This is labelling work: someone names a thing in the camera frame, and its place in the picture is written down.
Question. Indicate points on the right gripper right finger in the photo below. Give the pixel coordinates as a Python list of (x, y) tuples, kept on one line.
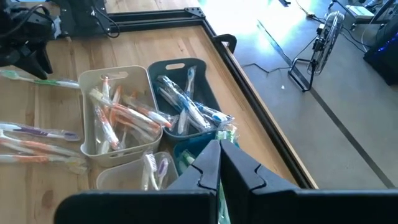
[(311, 208)]

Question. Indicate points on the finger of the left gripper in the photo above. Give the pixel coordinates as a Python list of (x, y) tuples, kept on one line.
[(31, 67), (46, 59)]

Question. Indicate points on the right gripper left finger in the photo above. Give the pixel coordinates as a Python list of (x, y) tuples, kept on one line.
[(140, 208)]

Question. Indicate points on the green toothbrush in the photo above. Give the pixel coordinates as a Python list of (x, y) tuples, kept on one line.
[(56, 82), (222, 205), (227, 133), (186, 157)]

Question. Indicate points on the teal plastic bin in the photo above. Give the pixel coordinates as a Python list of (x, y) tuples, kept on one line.
[(199, 144)]

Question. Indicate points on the blue toothbrush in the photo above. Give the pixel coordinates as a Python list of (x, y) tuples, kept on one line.
[(168, 95), (214, 115), (183, 102), (189, 81)]

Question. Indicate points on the clear plastic bin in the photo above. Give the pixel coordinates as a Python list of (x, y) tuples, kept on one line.
[(124, 177)]

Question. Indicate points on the beige plastic bin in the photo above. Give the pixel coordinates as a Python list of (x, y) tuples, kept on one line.
[(130, 74)]

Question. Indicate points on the slate grey plastic bin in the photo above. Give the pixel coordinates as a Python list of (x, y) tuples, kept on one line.
[(155, 70)]

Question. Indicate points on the black floor fan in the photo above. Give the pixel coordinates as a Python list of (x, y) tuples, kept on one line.
[(326, 40)]

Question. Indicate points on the black computer tower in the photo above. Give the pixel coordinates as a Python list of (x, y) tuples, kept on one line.
[(385, 56)]

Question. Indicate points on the white flat box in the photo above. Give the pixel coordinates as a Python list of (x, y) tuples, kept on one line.
[(360, 12)]

